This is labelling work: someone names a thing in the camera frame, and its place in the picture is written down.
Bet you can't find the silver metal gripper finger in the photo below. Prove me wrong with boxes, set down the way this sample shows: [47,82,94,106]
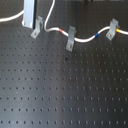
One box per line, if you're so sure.
[22,0,36,28]

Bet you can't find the white cable with coloured marks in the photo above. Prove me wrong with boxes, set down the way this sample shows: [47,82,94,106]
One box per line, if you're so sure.
[0,0,128,44]

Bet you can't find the middle grey cable clip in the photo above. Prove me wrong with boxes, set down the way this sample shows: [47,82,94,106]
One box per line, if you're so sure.
[66,26,76,51]

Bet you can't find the right grey cable clip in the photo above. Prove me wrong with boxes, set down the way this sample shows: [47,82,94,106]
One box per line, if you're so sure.
[106,19,119,40]

